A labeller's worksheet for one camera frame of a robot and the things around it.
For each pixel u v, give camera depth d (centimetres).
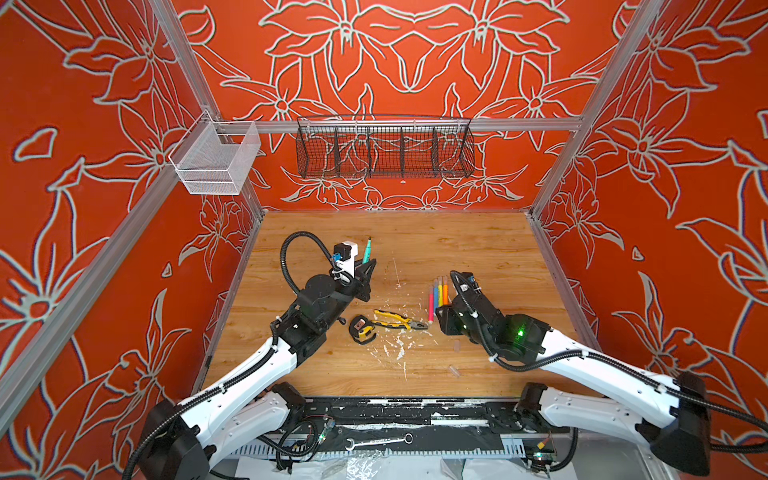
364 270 66
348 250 61
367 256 68
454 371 80
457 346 83
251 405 57
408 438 70
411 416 74
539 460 68
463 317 56
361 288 63
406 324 88
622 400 44
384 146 97
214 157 93
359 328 85
